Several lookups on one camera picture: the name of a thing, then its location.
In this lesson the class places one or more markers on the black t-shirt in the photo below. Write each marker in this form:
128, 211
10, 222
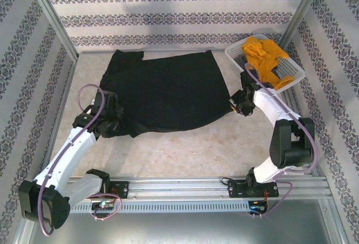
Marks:
168, 92

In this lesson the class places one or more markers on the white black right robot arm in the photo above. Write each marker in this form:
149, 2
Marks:
291, 148

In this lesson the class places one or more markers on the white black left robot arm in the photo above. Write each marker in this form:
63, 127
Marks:
67, 157

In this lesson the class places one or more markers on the yellow t-shirt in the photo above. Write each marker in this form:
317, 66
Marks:
263, 56

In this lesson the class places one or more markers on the thin aluminium edge bar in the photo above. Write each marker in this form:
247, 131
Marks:
65, 92

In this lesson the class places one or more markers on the white plastic basket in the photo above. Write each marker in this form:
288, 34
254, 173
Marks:
289, 67

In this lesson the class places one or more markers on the small controller board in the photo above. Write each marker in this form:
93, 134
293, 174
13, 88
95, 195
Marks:
103, 205
257, 206

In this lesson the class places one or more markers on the grey metal sheet panel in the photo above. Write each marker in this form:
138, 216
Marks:
179, 230

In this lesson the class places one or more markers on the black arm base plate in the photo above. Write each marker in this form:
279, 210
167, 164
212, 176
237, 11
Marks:
120, 189
238, 189

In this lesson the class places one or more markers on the long aluminium mounting rail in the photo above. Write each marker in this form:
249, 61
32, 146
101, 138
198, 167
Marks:
179, 188

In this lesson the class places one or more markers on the aluminium frame post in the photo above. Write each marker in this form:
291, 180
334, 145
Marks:
53, 19
304, 11

